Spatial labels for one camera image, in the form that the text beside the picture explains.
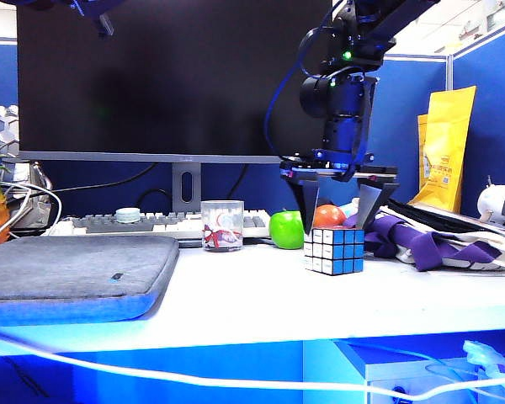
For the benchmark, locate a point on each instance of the grey monitor stand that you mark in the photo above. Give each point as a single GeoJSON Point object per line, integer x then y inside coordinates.
{"type": "Point", "coordinates": [177, 189]}

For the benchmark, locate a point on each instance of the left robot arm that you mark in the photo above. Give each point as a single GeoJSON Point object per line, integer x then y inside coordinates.
{"type": "Point", "coordinates": [33, 3]}

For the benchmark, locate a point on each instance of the orange round fruit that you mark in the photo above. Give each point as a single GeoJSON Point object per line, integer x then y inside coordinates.
{"type": "Point", "coordinates": [330, 216]}

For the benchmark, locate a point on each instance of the grey laptop sleeve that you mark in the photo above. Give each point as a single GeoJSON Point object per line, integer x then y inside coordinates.
{"type": "Point", "coordinates": [67, 269]}

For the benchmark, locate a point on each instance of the white drawer cabinet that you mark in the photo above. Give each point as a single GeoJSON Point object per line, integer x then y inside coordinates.
{"type": "Point", "coordinates": [406, 372]}

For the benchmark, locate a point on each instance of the clear plastic bag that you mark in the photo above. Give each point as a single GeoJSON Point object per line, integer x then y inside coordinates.
{"type": "Point", "coordinates": [477, 351]}

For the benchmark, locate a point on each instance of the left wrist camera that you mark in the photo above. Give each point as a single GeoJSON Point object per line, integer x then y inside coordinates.
{"type": "Point", "coordinates": [106, 26]}

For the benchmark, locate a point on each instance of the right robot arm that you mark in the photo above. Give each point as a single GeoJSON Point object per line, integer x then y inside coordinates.
{"type": "Point", "coordinates": [345, 105]}

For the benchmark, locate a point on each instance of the silver robot figure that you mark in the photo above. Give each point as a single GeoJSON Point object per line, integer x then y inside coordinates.
{"type": "Point", "coordinates": [4, 126]}

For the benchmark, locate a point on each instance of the black computer monitor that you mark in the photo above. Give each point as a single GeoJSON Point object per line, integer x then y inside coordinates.
{"type": "Point", "coordinates": [151, 84]}

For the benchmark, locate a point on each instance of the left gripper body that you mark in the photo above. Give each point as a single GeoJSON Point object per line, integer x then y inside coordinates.
{"type": "Point", "coordinates": [88, 6]}

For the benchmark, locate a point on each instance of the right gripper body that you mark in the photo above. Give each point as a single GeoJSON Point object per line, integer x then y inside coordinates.
{"type": "Point", "coordinates": [341, 166]}

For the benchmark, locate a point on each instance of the green apple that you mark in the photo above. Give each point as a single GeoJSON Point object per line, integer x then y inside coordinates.
{"type": "Point", "coordinates": [286, 229]}

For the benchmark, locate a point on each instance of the large yellow pouch bag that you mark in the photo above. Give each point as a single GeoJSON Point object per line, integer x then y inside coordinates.
{"type": "Point", "coordinates": [448, 147]}

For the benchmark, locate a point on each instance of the multicoloured Rubik's cube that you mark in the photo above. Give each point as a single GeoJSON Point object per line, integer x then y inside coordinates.
{"type": "Point", "coordinates": [341, 252]}

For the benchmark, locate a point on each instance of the grey and white keyboard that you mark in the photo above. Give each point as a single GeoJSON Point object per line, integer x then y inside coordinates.
{"type": "Point", "coordinates": [101, 225]}

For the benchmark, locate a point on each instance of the black folded cloth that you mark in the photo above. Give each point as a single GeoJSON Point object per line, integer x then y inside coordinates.
{"type": "Point", "coordinates": [423, 215]}

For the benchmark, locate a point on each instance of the silver partition post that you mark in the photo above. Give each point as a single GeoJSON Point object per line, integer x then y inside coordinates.
{"type": "Point", "coordinates": [449, 73]}

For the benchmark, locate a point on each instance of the clear plastic jar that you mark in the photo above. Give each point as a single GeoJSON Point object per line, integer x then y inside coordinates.
{"type": "Point", "coordinates": [221, 219]}

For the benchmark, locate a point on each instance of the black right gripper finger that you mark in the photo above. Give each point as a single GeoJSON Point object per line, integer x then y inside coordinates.
{"type": "Point", "coordinates": [308, 202]}
{"type": "Point", "coordinates": [370, 202]}

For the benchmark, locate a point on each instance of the white and grey device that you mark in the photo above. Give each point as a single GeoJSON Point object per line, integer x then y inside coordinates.
{"type": "Point", "coordinates": [492, 202]}

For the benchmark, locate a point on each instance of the small yellow pouch bag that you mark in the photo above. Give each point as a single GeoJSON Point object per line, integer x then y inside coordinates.
{"type": "Point", "coordinates": [421, 143]}

